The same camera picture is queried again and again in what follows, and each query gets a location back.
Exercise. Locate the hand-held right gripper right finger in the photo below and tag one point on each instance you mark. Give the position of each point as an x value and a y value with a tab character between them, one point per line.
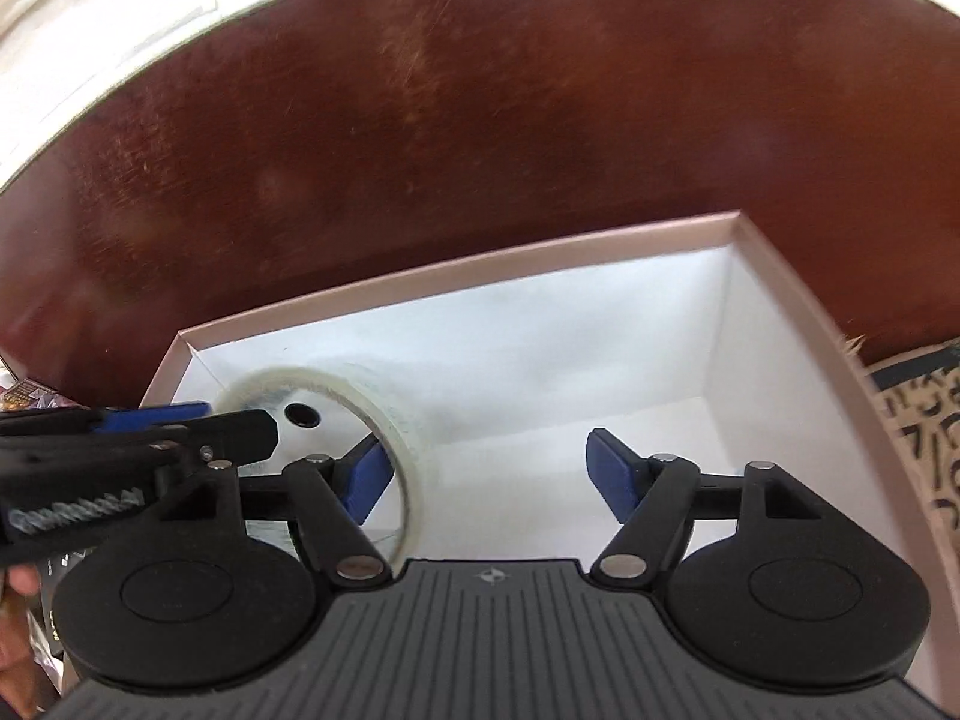
611	476

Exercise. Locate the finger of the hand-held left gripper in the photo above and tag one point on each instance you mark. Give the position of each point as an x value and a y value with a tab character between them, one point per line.
150	417
236	439

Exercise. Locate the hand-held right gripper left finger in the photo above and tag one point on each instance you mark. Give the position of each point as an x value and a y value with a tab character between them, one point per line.
366	486

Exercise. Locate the clear tape roll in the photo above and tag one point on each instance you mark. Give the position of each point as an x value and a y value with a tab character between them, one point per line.
390	427

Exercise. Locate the brown cardboard box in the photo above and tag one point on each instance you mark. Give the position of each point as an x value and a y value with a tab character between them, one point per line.
525	360

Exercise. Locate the person's left hand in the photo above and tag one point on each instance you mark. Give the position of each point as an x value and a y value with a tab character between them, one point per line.
16	582

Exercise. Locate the letter-print tablecloth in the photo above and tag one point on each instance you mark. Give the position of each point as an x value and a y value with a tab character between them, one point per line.
926	420

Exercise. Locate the brown wooden board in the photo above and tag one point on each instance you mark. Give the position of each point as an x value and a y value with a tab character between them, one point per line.
480	127

